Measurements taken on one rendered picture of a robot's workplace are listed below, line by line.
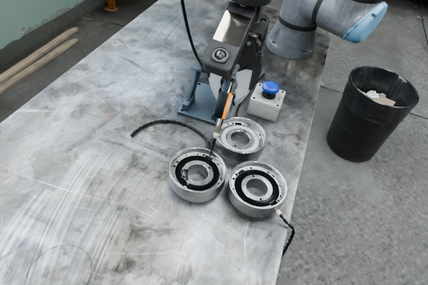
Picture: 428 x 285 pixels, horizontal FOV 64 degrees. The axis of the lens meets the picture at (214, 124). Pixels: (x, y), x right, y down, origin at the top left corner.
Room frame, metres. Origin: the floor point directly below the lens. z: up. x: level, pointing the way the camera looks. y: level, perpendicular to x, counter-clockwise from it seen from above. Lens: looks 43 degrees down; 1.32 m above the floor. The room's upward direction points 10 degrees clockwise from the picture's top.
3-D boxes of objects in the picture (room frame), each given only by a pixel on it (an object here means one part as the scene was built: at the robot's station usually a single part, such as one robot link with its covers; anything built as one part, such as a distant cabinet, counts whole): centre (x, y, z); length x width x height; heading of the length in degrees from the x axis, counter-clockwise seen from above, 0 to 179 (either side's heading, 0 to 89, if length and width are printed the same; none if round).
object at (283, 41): (0.97, -0.19, 0.85); 0.15 x 0.15 x 0.10
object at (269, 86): (0.64, -0.11, 0.85); 0.04 x 0.04 x 0.05
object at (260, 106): (0.65, -0.12, 0.82); 0.08 x 0.07 x 0.05; 167
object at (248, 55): (0.52, -0.02, 1.07); 0.09 x 0.08 x 0.12; 168
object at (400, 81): (1.44, -0.78, 0.21); 0.34 x 0.34 x 0.43
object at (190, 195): (0.40, 0.01, 0.82); 0.10 x 0.10 x 0.04
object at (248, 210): (0.38, -0.10, 0.82); 0.10 x 0.10 x 0.04
